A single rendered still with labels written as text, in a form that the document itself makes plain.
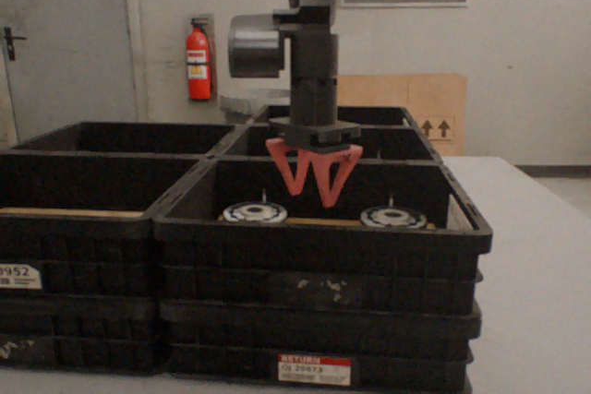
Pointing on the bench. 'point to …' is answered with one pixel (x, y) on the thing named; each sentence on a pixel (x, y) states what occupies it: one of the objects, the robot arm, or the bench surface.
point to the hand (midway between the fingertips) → (311, 194)
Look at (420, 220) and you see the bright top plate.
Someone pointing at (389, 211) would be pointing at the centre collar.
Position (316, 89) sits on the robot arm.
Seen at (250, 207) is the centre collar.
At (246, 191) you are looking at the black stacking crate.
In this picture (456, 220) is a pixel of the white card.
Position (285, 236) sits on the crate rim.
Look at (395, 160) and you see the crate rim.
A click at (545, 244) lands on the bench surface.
